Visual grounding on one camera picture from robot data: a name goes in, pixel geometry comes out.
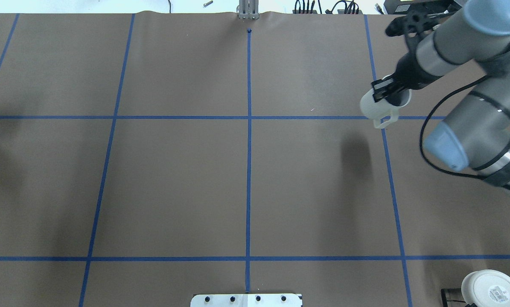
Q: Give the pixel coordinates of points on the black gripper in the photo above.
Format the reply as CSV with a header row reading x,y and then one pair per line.
x,y
409,72

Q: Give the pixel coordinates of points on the white mug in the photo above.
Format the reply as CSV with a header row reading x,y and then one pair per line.
x,y
384,100

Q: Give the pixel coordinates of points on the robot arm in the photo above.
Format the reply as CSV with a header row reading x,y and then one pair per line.
x,y
465,134

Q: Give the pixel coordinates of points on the white cup lower rack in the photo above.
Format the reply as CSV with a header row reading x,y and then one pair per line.
x,y
486,288

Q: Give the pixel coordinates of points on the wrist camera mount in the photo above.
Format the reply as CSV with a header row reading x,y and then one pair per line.
x,y
416,23

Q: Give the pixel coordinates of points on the aluminium frame post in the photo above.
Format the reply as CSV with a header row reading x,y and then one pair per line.
x,y
248,9

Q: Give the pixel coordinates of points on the black wire cup rack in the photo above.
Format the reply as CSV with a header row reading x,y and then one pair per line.
x,y
452,297

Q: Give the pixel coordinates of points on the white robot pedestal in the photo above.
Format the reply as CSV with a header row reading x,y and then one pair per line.
x,y
248,300

